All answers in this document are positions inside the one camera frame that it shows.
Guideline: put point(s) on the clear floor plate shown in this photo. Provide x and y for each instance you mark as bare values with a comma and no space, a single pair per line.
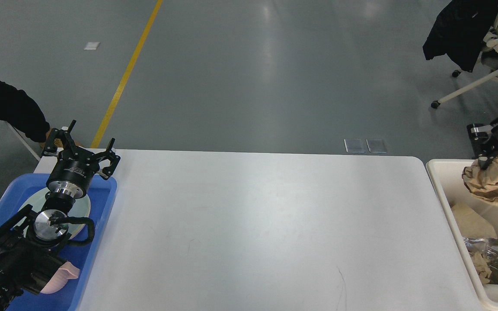
354,146
376,145

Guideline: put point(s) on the paper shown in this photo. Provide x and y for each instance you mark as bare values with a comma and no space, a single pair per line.
481,266

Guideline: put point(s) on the white floor tag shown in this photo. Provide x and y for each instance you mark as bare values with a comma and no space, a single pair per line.
92,46

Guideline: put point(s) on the beige plastic bin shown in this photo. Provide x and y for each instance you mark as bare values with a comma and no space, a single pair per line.
446,177

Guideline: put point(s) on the right clear floor plate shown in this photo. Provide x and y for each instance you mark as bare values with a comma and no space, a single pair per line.
376,145

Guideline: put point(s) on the person in black left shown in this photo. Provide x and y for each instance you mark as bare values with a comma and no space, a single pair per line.
22,112

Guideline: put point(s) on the blue plastic tray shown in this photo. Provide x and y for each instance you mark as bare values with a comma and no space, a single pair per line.
101,195

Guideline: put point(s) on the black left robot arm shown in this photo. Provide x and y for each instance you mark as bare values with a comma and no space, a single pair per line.
51,226

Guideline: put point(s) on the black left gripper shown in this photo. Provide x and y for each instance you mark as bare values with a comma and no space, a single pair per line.
72,177

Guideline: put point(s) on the white paper cup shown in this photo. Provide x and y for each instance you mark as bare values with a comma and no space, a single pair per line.
491,292

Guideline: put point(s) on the pink mug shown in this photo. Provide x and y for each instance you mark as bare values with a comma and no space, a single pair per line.
66,272

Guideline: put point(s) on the left clear floor plate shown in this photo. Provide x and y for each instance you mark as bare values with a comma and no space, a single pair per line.
354,146

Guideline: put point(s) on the large brown paper bag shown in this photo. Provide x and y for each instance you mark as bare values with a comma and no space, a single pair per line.
470,223

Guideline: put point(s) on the brown paper ball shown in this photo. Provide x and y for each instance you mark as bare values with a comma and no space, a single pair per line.
482,183

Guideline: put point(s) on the black jacket on chair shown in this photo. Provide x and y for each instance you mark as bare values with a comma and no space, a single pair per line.
458,31

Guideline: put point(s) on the silver foil bag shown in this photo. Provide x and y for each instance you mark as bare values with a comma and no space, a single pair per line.
489,247

